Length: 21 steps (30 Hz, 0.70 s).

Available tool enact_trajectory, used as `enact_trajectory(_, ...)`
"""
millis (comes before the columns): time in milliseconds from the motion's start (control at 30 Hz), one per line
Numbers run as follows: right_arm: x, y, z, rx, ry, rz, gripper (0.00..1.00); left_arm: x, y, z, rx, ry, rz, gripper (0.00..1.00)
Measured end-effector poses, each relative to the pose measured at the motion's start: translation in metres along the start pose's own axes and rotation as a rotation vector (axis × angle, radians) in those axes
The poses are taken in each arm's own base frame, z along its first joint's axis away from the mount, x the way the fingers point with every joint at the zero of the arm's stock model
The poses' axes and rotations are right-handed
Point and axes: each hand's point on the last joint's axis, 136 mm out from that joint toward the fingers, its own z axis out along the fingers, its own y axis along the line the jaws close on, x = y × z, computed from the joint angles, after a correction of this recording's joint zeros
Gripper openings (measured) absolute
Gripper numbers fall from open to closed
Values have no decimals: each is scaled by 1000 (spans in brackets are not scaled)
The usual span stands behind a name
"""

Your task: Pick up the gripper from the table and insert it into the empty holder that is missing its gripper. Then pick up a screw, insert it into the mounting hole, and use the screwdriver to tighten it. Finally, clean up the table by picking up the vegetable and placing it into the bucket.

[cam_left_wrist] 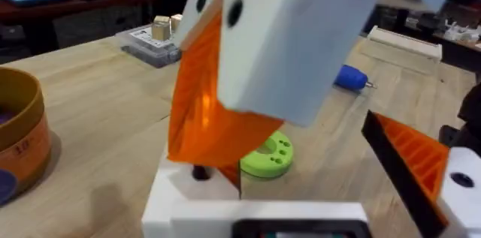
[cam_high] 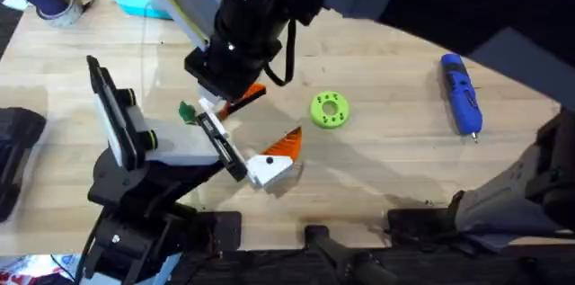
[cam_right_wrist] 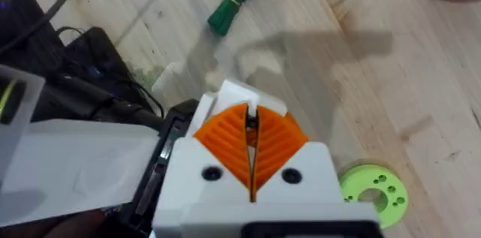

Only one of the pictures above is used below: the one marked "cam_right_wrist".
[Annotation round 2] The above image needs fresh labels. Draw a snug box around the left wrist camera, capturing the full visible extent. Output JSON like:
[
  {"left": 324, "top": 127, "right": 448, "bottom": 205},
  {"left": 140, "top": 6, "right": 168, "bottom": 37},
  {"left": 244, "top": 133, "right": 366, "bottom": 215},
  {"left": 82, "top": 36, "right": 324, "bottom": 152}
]
[{"left": 56, "top": 26, "right": 151, "bottom": 108}]

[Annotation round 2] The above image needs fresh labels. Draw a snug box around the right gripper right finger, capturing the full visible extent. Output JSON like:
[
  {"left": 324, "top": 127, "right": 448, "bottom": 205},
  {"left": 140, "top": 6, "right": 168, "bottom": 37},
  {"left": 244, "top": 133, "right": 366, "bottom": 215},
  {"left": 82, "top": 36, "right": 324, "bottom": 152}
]
[{"left": 251, "top": 105, "right": 345, "bottom": 205}]

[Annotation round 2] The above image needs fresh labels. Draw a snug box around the grey cable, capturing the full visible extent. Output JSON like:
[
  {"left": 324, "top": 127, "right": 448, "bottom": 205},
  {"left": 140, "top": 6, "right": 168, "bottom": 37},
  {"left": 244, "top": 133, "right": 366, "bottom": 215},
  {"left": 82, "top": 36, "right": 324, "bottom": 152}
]
[{"left": 0, "top": 0, "right": 86, "bottom": 56}]

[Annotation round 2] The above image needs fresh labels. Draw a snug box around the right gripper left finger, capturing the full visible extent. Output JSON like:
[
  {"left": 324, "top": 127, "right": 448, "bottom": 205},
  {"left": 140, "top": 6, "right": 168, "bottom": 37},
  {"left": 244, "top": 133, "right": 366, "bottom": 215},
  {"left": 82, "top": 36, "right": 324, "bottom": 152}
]
[{"left": 153, "top": 103, "right": 253, "bottom": 229}]

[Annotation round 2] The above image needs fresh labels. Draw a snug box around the pale upright wrist plate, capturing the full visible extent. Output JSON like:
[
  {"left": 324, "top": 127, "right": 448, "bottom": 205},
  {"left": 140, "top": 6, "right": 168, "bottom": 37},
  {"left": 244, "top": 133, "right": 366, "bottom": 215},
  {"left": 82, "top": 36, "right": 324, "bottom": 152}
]
[{"left": 0, "top": 64, "right": 47, "bottom": 188}]

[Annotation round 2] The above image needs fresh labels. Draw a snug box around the green disc with holes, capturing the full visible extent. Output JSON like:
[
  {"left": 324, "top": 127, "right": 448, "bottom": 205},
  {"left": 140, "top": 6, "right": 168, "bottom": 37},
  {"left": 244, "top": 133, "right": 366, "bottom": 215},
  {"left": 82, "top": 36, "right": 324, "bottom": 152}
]
[{"left": 337, "top": 162, "right": 410, "bottom": 230}]

